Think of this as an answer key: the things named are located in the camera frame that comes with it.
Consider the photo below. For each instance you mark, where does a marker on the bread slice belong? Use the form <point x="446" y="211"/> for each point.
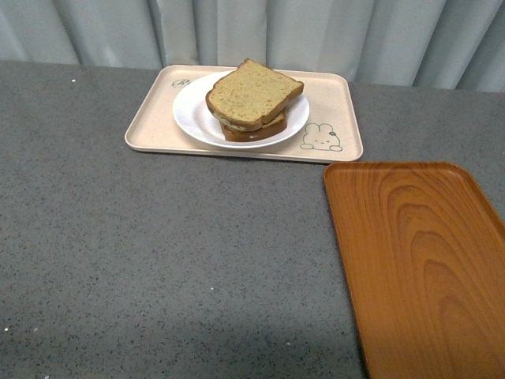
<point x="275" y="126"/>
<point x="252" y="95"/>

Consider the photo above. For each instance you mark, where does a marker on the grey curtain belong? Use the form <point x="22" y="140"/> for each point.
<point x="428" y="44"/>

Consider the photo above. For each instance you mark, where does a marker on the white round plate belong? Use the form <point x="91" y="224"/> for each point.
<point x="191" y="113"/>

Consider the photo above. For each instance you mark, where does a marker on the brown wooden tray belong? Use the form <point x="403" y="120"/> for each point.
<point x="423" y="254"/>

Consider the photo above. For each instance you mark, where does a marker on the beige rabbit tray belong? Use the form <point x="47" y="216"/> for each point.
<point x="330" y="134"/>

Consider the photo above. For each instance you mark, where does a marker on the white egg filling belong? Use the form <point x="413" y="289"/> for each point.
<point x="225" y="121"/>

